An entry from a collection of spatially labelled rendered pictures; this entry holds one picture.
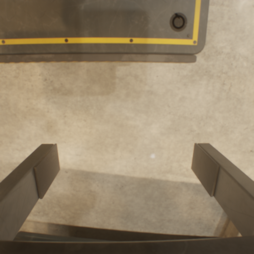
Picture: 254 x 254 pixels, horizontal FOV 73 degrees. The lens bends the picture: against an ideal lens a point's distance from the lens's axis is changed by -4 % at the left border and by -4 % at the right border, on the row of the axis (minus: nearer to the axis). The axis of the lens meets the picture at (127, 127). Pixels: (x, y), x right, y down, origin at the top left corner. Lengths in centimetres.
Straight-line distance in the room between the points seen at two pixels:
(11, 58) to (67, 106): 37
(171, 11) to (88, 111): 53
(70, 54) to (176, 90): 51
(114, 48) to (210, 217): 107
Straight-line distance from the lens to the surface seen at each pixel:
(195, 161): 17
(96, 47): 48
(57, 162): 17
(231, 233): 132
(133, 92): 80
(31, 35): 53
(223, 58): 91
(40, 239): 101
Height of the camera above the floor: 80
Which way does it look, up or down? 72 degrees down
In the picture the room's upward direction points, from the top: 175 degrees clockwise
